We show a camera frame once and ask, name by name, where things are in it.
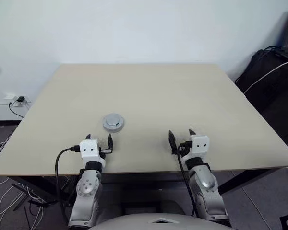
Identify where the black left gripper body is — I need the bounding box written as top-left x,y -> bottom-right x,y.
98,143 -> 114,159

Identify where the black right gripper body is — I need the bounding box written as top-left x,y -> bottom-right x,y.
177,141 -> 192,155

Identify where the round silver metal disc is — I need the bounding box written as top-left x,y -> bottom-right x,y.
102,112 -> 125,128

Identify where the black table leg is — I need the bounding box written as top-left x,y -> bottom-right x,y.
11,176 -> 63,205
217,167 -> 275,195

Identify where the grey rounded robot chest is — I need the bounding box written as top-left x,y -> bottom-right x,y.
86,212 -> 234,230

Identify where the black equipment case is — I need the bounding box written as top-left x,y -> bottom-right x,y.
235,49 -> 288,144

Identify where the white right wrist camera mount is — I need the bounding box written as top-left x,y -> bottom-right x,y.
182,134 -> 210,164

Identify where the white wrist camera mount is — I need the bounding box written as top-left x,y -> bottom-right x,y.
182,134 -> 210,164
79,138 -> 107,166

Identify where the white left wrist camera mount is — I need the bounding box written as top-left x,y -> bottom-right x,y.
79,138 -> 107,166

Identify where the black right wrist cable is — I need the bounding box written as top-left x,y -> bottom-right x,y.
175,143 -> 199,218

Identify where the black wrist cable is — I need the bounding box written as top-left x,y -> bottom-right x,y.
54,145 -> 81,227
175,143 -> 199,218

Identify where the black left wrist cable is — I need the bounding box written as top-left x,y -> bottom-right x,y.
54,145 -> 81,227

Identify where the black power cord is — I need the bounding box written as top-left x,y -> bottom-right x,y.
8,100 -> 26,119

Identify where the white cable over case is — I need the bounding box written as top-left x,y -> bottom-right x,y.
243,60 -> 288,94

